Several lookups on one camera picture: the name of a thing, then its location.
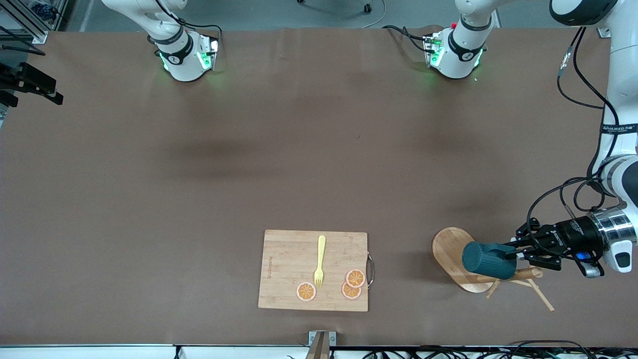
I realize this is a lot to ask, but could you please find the dark teal cup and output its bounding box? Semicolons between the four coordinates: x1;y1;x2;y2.
462;241;518;281

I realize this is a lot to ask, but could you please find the wooden mug tree rack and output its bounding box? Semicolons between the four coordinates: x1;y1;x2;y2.
431;227;555;312

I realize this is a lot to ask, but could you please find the yellow plastic fork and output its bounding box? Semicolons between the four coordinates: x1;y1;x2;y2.
314;235;327;289

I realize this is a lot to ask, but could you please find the bamboo cutting board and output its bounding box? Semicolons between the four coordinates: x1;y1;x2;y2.
258;229;375;313

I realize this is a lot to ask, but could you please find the aluminium frame profile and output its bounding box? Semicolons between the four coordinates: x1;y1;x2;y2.
0;0;68;44

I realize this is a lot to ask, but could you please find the blue cable bundle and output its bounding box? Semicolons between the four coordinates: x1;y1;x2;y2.
30;2;58;20

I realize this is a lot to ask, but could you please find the black cable bundle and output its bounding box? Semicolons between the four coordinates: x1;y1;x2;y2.
364;341;638;359

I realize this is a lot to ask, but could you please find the black arm base cable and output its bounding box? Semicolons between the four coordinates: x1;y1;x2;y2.
155;0;223;45
383;25;430;53

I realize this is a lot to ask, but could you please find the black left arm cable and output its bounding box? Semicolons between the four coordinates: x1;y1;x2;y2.
526;27;624;250

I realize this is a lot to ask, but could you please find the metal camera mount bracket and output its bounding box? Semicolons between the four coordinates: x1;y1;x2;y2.
305;331;337;359

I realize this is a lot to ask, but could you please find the white table edge rail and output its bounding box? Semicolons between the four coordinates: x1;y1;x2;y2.
0;344;638;359

